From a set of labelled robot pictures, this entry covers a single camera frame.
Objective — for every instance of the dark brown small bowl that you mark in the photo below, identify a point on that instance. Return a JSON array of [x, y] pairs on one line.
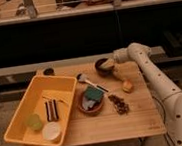
[[103, 72]]

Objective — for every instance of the yellow plastic bin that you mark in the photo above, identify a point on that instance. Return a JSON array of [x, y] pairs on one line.
[[40, 90]]

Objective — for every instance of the white plastic cup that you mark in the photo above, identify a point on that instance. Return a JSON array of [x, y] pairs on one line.
[[51, 131]]

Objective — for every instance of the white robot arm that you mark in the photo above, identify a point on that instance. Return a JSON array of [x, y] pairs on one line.
[[169, 92]]

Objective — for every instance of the brown wooden bowl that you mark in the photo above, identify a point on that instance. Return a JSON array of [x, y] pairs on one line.
[[91, 112]]

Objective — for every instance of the dark brown sandwich cookie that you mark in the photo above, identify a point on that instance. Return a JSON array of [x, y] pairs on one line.
[[51, 111]]

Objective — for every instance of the green sponge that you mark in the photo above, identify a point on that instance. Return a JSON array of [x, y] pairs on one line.
[[93, 94]]

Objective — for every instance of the grey crumpled cloth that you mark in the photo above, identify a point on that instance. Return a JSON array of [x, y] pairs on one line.
[[88, 101]]

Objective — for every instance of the metal spatula black handle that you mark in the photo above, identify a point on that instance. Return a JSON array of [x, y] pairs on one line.
[[83, 78]]

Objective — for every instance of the green plastic cup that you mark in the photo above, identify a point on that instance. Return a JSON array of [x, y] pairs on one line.
[[34, 122]]

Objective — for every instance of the wooden folding table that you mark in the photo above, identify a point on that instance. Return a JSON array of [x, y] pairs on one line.
[[143, 120]]

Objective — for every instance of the dark grape bunch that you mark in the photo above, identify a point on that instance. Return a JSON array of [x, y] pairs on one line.
[[119, 104]]

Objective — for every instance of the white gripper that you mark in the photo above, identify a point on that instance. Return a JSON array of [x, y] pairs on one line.
[[120, 56]]

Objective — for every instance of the small red yellow apple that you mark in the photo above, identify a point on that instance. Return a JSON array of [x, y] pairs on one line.
[[127, 86]]

